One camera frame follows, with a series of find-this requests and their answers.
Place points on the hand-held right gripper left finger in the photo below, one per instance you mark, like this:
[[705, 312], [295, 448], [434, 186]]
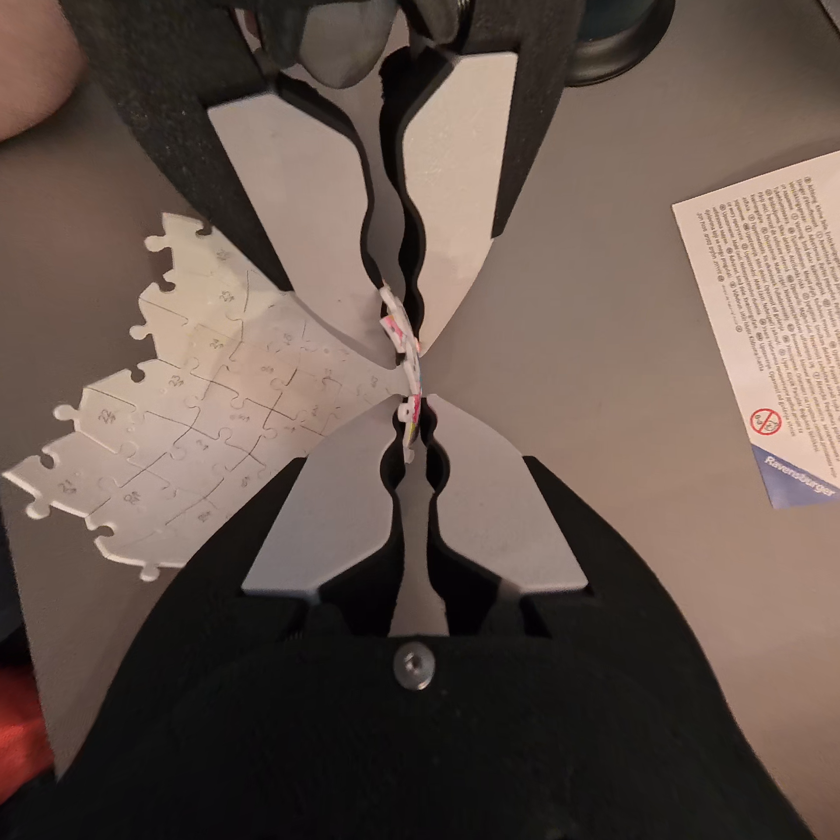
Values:
[[328, 518]]

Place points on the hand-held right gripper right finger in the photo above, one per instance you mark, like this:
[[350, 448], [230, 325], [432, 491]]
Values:
[[505, 518]]

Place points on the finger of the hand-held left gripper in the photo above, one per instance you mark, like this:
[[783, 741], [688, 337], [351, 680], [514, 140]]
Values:
[[459, 164], [295, 197]]

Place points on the small curved puzzle piece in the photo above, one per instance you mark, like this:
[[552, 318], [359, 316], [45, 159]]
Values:
[[410, 430]]

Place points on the half built puzzle ball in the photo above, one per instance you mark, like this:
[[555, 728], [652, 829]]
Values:
[[197, 407]]

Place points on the person's left forearm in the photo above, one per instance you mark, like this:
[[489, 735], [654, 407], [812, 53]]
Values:
[[33, 79]]

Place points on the black round ball stand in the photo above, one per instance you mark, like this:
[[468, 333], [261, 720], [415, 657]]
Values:
[[617, 46]]

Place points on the person's dark blue shirt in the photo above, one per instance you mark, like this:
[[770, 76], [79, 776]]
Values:
[[10, 590]]

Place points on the white instruction leaflet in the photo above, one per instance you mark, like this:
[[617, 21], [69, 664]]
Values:
[[768, 315]]

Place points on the black jacket with orange lining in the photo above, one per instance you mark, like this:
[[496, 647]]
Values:
[[19, 722]]

